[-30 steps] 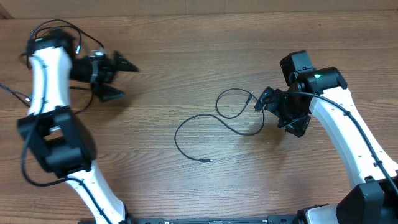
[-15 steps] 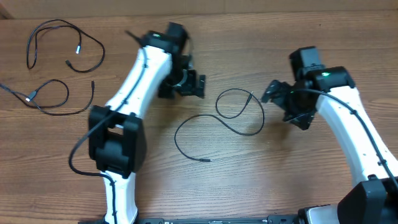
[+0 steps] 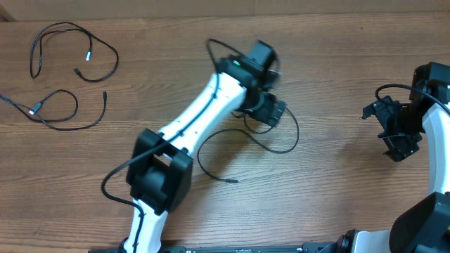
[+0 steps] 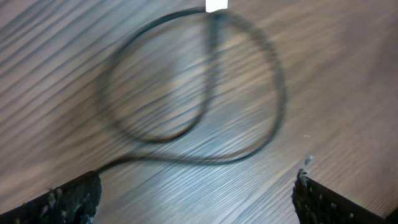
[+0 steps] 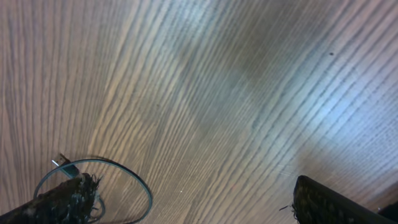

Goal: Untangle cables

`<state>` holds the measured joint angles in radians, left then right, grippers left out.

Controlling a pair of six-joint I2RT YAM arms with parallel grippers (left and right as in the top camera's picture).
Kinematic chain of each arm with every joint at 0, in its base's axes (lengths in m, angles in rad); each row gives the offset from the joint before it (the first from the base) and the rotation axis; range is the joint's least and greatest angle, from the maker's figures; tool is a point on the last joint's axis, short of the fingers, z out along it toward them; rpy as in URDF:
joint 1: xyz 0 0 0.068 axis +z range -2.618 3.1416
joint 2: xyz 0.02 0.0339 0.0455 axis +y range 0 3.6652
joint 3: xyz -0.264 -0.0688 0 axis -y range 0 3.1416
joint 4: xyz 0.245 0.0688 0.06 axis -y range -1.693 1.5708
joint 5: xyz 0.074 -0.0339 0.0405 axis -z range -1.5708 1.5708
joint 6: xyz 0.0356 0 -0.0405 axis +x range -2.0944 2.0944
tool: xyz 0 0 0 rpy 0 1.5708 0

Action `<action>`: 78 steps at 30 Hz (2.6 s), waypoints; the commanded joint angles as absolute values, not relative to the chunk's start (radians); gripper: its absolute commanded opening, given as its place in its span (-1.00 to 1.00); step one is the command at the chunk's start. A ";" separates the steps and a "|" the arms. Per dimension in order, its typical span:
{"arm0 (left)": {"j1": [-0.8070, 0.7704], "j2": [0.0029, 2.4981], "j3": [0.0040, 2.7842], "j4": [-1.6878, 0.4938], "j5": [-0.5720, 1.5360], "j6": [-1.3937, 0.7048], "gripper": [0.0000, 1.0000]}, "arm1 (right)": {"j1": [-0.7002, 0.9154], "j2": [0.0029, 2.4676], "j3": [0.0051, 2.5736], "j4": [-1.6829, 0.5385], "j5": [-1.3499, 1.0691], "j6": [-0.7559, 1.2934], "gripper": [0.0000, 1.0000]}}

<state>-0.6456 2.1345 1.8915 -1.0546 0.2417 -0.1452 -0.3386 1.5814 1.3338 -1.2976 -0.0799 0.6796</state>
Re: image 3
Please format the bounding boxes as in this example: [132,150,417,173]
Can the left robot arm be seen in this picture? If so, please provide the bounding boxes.
[119,41,285,252]

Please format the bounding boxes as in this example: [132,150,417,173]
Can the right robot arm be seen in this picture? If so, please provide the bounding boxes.
[298,62,449,253]

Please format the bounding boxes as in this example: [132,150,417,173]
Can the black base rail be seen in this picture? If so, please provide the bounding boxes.
[87,241,338,253]

